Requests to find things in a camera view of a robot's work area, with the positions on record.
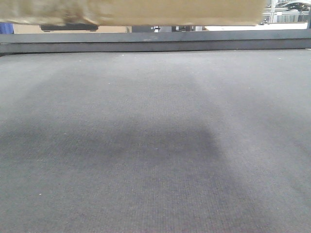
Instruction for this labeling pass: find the brown cardboard carton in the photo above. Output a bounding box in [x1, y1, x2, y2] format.
[0, 0, 266, 26]

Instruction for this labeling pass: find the dark grey conveyor belt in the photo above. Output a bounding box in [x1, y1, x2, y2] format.
[0, 49, 311, 233]

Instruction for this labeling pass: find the black flat foot pad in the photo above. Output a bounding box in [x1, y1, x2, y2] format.
[40, 23, 99, 32]

